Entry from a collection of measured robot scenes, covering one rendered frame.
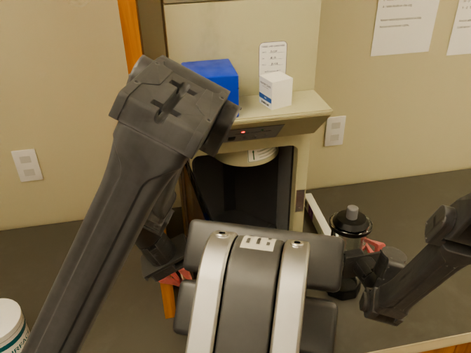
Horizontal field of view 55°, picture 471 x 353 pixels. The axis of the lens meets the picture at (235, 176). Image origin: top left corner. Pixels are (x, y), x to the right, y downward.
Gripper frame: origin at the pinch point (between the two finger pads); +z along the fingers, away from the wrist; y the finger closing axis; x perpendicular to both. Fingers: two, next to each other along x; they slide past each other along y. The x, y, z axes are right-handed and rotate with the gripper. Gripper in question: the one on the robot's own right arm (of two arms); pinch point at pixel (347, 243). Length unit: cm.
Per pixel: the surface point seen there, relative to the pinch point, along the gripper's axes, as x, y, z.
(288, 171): -17.3, 13.3, 11.6
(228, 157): -24.0, 29.2, 10.9
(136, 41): -57, 48, -4
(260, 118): -40.2, 25.5, -5.8
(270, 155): -23.5, 18.5, 10.3
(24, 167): -9, 88, 51
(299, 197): -11.7, 11.4, 7.5
